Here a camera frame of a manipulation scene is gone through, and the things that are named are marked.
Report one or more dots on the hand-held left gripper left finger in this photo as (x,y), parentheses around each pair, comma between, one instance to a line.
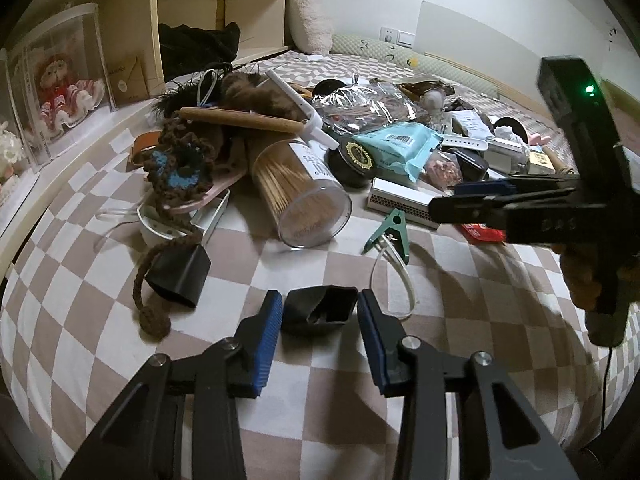
(262,345)

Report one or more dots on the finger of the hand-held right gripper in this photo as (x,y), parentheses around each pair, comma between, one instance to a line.
(465,208)
(485,188)

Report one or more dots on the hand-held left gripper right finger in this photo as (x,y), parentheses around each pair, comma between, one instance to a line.
(375,345)

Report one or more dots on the small black plastic cup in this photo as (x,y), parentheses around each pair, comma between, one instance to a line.
(320,310)

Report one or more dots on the person's right hand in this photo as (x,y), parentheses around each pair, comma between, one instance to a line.
(582,280)

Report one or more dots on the black zip case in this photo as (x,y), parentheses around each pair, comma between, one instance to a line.
(474,166)

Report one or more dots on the red packet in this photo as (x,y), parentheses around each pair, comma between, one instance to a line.
(482,232)

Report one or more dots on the bag of pink beads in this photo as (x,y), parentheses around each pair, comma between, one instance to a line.
(442,172)

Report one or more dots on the round pink mirror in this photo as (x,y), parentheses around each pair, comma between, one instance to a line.
(509,127)

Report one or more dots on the silver harmonica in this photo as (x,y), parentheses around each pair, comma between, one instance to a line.
(400,202)

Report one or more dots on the green plastic clip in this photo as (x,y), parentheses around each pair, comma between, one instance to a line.
(395,230)

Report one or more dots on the teal wet wipes packet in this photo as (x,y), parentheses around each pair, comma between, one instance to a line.
(400,147)

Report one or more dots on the round black tin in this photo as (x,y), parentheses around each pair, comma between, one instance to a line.
(352,160)

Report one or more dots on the green bolster pillow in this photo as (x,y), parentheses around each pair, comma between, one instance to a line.
(430,62)

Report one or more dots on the crinkled silver foil bag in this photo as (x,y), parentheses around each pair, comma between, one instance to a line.
(365,105)

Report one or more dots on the clear toothpick jar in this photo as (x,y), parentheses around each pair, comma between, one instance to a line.
(305,195)

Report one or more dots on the checkered bed sheet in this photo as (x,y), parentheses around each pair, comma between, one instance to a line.
(100,360)

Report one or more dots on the white plastic tool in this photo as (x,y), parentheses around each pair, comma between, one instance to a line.
(300,105)

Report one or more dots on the brown crochet pouch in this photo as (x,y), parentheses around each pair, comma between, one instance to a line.
(185,165)

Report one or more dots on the brown leather piece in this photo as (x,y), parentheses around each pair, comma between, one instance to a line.
(145,147)

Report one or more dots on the brown fur tail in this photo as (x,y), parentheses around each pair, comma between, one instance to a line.
(255,95)

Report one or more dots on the white fluffy pillow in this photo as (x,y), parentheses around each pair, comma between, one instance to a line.
(311,17)

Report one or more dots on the black feather toy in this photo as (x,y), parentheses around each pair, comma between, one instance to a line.
(182,95)

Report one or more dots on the brown paper envelope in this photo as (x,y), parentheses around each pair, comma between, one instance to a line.
(127,82)

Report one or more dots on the black cloth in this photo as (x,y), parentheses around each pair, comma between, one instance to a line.
(195,47)

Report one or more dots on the display box with white plush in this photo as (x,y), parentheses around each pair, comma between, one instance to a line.
(10,155)

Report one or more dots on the display box with red doll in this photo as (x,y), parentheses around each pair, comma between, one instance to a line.
(60,85)

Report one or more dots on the white wall socket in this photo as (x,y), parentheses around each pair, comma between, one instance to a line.
(397,36)

